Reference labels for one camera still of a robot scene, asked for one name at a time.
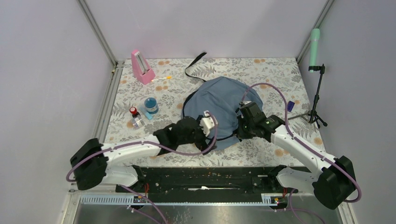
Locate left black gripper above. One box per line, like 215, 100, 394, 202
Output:
178, 116, 217, 154

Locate blue-grey student backpack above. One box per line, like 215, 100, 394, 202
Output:
182, 52, 264, 151

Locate blue lidded round jar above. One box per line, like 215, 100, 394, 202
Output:
144, 97, 159, 114

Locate red capped small bottle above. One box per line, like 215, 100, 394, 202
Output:
129, 106, 145, 129

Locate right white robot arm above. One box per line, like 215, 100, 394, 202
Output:
236, 101, 357, 210

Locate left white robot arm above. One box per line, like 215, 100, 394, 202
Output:
66, 114, 218, 192

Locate small purple eraser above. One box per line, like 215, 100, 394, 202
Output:
287, 101, 295, 112

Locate light blue glue stick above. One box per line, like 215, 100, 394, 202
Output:
139, 106, 153, 120

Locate black microphone tripod stand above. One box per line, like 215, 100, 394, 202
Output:
288, 64, 328, 128

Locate floral table mat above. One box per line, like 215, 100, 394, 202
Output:
105, 57, 324, 167

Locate white orange pen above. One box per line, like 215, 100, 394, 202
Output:
151, 76, 172, 82

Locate pink metronome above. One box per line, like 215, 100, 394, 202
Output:
131, 50, 156, 85

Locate mint green microphone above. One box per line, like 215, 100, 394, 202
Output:
309, 28, 320, 73

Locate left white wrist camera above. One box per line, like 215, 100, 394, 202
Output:
200, 111, 218, 137

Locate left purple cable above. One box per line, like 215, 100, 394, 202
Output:
65, 112, 219, 224

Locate purple cable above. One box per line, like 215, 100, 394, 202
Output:
65, 112, 219, 224
240, 83, 362, 224

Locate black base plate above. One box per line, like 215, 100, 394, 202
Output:
131, 167, 291, 199

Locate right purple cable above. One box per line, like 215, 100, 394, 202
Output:
240, 83, 362, 224

